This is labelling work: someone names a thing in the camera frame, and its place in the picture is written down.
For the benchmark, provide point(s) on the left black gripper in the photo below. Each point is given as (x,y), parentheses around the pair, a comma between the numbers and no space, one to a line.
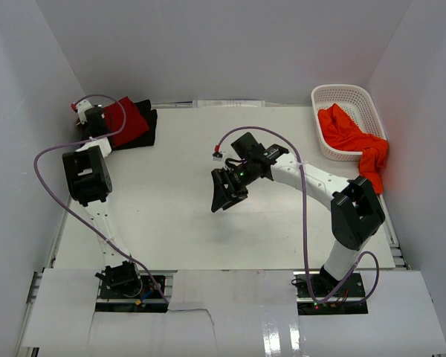
(85,125)

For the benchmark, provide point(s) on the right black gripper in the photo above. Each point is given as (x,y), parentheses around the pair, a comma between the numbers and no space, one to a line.
(223,198)

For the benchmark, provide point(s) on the red t shirt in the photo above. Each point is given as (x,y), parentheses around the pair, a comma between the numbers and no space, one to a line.
(136,125)

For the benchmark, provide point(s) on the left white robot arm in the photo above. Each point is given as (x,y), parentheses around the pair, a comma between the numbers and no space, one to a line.
(90,184)

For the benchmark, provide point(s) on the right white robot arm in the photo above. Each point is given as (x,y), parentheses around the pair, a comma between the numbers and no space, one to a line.
(356,212)

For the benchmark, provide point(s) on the folded black t shirt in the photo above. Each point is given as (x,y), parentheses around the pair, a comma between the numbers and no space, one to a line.
(151,115)

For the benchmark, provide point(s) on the white papers at back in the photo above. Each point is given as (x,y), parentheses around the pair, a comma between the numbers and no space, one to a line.
(197,104)

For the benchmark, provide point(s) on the orange t shirt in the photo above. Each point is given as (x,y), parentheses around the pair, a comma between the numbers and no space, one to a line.
(340,132)

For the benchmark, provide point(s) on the white plastic basket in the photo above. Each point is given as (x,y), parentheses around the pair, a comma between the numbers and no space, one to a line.
(356,103)

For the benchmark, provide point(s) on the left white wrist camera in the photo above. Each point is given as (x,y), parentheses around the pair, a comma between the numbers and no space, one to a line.
(80,108)

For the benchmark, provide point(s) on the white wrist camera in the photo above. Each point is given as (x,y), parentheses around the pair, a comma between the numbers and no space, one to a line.
(80,108)
(218,155)

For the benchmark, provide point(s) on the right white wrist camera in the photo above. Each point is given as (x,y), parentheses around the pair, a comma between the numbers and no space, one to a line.
(218,155)

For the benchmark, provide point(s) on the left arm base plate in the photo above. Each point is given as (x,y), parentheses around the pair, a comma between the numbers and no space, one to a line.
(142,297)

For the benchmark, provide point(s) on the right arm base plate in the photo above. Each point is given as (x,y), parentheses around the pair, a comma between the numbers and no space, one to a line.
(346,301)

